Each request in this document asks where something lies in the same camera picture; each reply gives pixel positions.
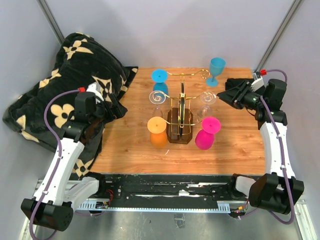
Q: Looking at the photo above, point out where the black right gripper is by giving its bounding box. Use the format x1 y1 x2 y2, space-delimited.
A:
216 80 266 111

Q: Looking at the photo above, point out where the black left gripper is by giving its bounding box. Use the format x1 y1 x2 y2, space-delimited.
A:
89 92 128 126

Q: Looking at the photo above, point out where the clear wine glass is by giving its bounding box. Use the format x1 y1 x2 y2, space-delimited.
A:
197 91 217 122
149 90 167 118

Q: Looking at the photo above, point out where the blue wine glass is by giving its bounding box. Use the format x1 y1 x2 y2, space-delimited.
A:
206 57 226 87
151 69 169 95

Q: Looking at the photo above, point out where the pink wine glass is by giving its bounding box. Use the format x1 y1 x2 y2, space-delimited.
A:
195 116 221 150

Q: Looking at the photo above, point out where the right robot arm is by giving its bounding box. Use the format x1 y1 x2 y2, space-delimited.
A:
217 78 305 215

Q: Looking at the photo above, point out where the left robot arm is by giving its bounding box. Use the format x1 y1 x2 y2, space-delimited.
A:
20 87 123 232

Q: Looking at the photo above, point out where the orange wine glass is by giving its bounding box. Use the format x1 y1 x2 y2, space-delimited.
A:
147 116 168 149

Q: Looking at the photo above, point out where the gold wine glass rack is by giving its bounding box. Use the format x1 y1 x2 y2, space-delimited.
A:
165 69 211 145

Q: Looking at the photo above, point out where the black cloth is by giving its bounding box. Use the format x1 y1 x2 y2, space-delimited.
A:
225 78 254 91

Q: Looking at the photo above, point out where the black floral blanket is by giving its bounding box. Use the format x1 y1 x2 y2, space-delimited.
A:
2 32 138 177

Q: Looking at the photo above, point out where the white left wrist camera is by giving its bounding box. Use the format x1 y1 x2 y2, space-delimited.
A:
86 82 104 101

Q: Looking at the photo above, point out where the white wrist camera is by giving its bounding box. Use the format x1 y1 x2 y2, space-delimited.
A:
86 82 104 101
251 71 264 92

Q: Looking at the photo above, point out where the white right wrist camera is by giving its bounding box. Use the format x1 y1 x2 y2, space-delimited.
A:
251 71 264 92

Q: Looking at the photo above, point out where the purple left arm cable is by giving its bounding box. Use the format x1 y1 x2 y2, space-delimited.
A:
28 87 83 240

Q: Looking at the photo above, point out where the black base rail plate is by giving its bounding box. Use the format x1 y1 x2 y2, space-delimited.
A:
78 173 247 213

